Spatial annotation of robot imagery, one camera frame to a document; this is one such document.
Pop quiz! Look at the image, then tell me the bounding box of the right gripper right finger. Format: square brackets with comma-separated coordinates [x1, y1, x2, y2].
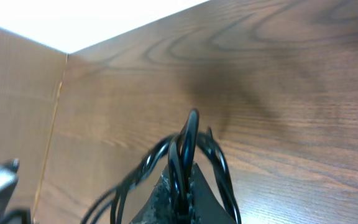
[190, 163, 235, 224]

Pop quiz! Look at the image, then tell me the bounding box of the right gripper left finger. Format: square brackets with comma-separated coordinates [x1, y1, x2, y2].
[130, 166, 175, 224]

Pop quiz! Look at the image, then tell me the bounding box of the black USB cable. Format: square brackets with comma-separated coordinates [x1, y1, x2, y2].
[79, 108, 242, 224]

